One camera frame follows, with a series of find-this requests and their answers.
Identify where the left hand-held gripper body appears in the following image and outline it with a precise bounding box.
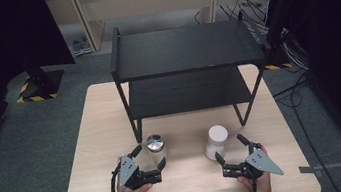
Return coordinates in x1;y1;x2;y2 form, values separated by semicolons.
114;150;164;192

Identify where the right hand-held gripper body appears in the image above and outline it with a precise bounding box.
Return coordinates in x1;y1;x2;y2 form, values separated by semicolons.
218;139;286;185

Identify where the clear jar with silver lid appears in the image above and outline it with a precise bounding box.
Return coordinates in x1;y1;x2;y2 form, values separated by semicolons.
145;132;170;172

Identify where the white jar with white lid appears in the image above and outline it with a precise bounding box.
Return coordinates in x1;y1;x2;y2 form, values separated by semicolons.
201;123;233;163

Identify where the black two-tier shelf rack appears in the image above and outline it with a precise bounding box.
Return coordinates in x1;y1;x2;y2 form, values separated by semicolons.
104;6;282;147

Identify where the person's right hand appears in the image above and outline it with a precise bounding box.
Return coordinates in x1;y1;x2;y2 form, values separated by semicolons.
232;144;275;192

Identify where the grey tape strip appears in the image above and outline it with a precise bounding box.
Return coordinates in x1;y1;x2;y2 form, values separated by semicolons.
298;163;324;181

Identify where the black stand base with hazard tape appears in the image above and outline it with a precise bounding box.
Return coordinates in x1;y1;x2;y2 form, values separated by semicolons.
12;62;69;105

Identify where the pair of grey shoes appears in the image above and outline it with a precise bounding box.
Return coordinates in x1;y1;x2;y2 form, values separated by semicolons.
69;35;94;58

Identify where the beige cabinet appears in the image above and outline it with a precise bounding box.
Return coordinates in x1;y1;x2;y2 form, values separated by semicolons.
42;0;228;58

